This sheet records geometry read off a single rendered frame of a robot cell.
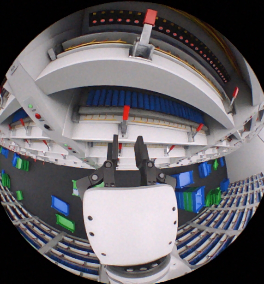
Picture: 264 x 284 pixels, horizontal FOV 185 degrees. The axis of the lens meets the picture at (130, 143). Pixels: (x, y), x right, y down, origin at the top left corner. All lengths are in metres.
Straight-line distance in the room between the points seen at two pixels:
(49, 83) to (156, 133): 0.29
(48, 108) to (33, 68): 0.09
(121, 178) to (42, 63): 1.13
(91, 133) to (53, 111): 0.13
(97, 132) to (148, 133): 0.15
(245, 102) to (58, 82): 0.58
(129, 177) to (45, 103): 1.08
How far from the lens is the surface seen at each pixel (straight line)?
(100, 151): 0.42
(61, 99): 0.23
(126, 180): 1.10
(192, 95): 0.16
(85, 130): 0.26
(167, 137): 0.29
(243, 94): 0.52
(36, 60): 0.18
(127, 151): 0.42
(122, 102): 0.26
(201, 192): 1.30
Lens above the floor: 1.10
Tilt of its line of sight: 63 degrees down
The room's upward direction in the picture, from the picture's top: 23 degrees clockwise
